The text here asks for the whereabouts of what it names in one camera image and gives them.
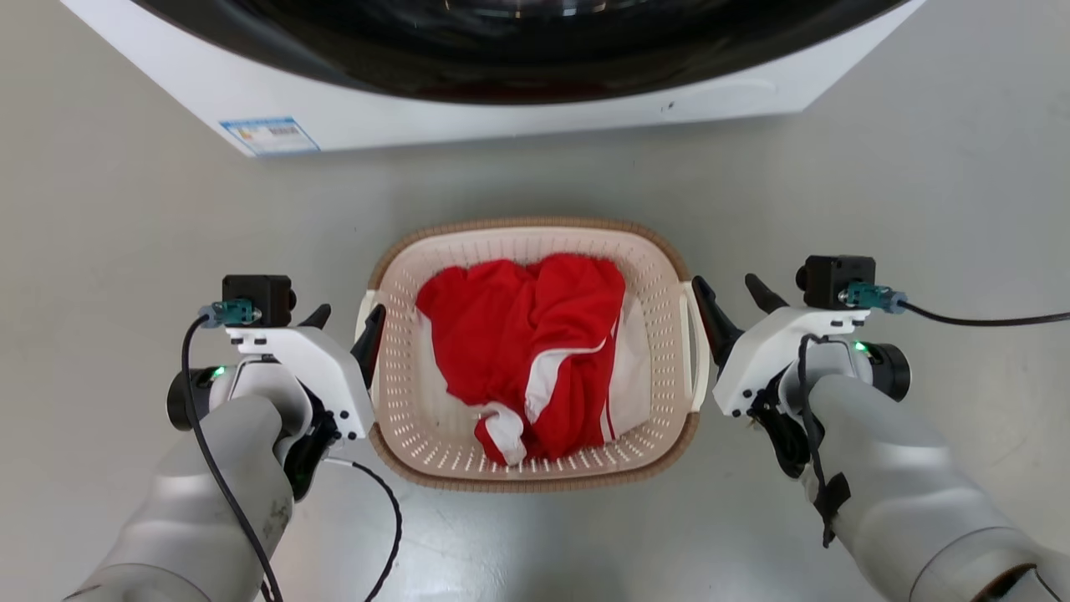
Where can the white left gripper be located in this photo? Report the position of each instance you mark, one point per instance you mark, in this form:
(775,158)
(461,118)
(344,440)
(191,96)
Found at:
(326,368)

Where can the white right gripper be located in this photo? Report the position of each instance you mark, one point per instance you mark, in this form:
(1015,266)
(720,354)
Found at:
(769,351)

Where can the beige perforated laundry basket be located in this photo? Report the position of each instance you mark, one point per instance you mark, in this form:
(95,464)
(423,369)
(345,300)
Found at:
(418,418)

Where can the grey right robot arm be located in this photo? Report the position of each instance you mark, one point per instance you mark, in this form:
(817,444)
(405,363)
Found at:
(903,485)

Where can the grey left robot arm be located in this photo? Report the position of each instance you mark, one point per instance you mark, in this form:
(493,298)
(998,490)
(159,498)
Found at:
(192,518)

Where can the red garment with white stripes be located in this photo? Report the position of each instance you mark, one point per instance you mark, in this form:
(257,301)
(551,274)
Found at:
(518,334)

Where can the blue energy label sticker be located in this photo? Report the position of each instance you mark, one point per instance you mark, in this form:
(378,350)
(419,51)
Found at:
(269,135)

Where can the white front-load washing machine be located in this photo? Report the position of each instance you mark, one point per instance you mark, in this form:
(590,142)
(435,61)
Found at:
(376,117)

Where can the round white filter cover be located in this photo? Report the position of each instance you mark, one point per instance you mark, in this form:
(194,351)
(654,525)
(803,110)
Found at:
(727,94)

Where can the black round washer door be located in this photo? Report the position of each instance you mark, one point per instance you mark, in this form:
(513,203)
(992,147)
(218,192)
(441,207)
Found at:
(501,58)

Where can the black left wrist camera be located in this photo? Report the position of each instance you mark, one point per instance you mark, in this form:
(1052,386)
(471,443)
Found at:
(259,293)

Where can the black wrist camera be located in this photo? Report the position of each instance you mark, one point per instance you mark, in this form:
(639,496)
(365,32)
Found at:
(836,276)
(259,293)

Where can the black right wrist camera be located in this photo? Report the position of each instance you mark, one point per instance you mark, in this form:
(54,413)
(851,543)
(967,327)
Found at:
(836,276)

